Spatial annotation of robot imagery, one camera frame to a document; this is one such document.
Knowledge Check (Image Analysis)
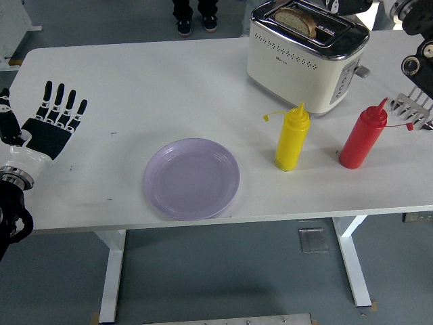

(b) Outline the metal floor outlet cover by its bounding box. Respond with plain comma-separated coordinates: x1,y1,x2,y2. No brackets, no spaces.
298,227,329,254

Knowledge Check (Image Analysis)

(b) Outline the red squeeze bottle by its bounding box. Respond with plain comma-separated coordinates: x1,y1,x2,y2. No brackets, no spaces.
338,97,414,170

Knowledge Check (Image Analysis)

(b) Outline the cream and chrome toaster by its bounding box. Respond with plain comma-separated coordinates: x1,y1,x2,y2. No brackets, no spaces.
246,0,372,118

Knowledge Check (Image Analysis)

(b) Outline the metal base plate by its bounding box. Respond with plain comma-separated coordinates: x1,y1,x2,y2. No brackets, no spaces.
141,313,314,325

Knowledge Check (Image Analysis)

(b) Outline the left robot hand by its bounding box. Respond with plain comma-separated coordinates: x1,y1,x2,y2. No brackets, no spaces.
0,80,89,179

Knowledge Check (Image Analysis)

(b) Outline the slice of bread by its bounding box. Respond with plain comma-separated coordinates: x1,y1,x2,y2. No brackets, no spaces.
273,5,318,38

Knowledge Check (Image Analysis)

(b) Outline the yellow squeeze bottle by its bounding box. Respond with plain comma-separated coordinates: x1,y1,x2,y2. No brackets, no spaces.
263,102,311,171

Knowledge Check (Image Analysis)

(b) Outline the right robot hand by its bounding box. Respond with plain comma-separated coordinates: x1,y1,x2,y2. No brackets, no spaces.
321,0,373,15

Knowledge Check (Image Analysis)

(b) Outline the table control box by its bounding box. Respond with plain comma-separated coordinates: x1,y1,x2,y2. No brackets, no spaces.
402,212,433,223

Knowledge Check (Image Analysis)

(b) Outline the white table leg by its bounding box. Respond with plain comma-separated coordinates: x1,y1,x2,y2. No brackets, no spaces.
94,229,128,323
331,215,373,308

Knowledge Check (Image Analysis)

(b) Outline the white equipment cabinet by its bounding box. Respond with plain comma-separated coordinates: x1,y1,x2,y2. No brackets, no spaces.
0,0,43,72

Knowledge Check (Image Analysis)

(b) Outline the metal toast rack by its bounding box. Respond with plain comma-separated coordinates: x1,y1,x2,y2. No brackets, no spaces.
388,91,433,131

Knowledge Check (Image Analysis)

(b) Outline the purple plate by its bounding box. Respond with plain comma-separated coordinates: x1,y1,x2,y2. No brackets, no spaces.
142,137,241,221

